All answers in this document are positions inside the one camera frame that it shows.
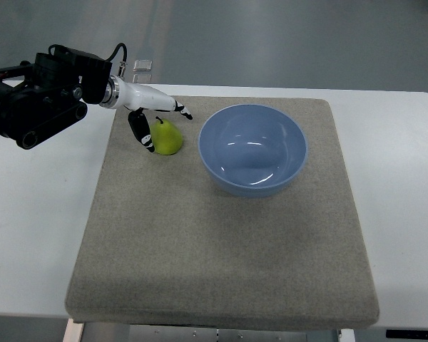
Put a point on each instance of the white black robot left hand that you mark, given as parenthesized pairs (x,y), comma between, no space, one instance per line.
(138,98)

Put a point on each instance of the green pear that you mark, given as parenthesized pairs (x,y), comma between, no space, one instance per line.
(167,139)

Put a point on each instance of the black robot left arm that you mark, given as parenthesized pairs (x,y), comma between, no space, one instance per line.
(39,100)

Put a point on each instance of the blue bowl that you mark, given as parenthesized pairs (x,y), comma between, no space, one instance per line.
(252,150)

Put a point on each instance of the silver floor plate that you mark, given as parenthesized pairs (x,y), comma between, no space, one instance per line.
(142,65)

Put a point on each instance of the grey fabric mat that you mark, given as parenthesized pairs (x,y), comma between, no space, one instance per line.
(164,245)

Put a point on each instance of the metal table frame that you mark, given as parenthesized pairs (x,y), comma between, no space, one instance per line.
(121,332)

